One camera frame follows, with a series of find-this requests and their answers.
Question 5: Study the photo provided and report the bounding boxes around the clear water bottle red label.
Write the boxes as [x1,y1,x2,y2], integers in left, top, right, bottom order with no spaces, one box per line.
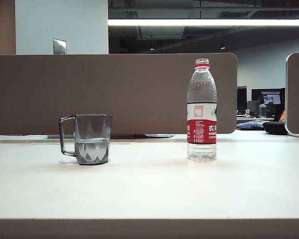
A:
[186,58,218,161]

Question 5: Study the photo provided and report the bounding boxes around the transparent grey plastic mug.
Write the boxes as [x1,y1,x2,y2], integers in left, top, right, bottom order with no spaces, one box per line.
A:
[58,114,113,165]

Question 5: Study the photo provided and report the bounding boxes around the wide brown desk partition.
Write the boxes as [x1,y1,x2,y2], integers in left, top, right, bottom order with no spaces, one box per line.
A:
[0,52,239,136]

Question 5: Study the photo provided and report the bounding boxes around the black unlit monitor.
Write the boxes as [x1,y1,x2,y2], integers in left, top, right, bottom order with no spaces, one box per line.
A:
[237,86,248,111]

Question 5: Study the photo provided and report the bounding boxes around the blue cloth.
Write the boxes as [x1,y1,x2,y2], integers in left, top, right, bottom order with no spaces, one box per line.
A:
[237,120,271,131]

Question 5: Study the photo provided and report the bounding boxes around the long ceiling light strip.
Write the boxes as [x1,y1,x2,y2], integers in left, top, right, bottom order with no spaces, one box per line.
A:
[108,18,299,26]

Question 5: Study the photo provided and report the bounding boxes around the lit computer monitor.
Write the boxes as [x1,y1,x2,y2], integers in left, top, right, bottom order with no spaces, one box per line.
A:
[251,88,287,113]

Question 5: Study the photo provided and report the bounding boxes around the black round cushion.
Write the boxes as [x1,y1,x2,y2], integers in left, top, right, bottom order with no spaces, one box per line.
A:
[263,120,289,136]

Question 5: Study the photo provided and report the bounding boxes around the metal wall switch plate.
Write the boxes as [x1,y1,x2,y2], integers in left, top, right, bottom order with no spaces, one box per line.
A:
[53,38,67,55]

